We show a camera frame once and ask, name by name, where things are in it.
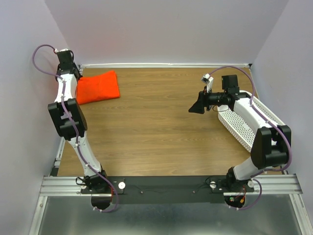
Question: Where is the back aluminium edge strip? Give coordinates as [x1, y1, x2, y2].
[80, 63, 250, 69]

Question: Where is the white knob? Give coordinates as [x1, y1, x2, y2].
[118, 182, 126, 189]
[209, 181, 217, 189]

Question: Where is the white plastic basket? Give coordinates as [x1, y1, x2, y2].
[217, 97, 284, 152]

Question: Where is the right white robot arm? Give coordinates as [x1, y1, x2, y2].
[188, 73, 292, 192]

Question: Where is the right white knob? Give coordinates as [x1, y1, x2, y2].
[209, 181, 217, 189]

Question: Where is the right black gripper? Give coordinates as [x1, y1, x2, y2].
[188, 86, 227, 114]

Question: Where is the left white knob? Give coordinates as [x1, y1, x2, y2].
[118, 182, 126, 189]

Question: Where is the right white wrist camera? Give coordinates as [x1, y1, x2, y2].
[201, 73, 214, 93]

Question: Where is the left aluminium side rail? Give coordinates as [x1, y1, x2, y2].
[49, 138, 66, 177]

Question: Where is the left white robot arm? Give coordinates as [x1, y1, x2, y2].
[48, 49, 112, 193]

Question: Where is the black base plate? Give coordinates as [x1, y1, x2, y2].
[80, 175, 254, 208]

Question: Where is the aluminium frame rail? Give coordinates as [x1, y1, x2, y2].
[39, 174, 302, 196]

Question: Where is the orange t shirt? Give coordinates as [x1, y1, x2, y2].
[76, 70, 120, 105]

